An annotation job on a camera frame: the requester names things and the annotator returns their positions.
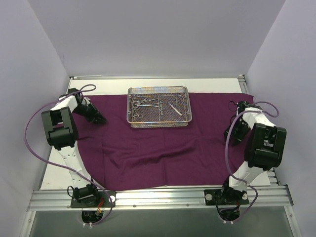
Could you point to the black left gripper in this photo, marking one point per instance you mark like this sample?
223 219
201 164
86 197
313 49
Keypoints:
92 113

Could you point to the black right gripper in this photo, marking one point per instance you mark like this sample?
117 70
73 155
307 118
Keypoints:
238 131

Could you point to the purple cloth wrap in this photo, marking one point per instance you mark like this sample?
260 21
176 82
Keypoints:
120 157

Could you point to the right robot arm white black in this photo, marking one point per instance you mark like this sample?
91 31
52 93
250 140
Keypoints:
263 150

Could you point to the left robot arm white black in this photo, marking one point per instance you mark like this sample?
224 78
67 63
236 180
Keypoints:
62 134

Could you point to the steel scissors middle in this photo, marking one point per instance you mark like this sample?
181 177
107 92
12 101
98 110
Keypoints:
138 106

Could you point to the steel forceps upper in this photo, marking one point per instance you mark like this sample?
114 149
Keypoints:
138 101

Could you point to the steel forceps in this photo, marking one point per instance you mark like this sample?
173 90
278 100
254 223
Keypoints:
138 101
135 115

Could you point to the steel forceps lower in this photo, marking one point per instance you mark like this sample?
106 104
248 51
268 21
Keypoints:
135 115

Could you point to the metal mesh instrument tray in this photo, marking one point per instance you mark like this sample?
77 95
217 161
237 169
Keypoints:
164 116

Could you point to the steel tweezers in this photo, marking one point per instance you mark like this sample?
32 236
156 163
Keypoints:
178 112

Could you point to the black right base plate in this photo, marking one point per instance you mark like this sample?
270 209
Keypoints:
214 197

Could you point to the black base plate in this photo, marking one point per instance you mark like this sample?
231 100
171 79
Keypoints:
214 197
92 200

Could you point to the aluminium front rail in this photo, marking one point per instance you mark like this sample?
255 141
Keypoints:
160 198

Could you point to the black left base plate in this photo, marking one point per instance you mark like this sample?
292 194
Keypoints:
92 200

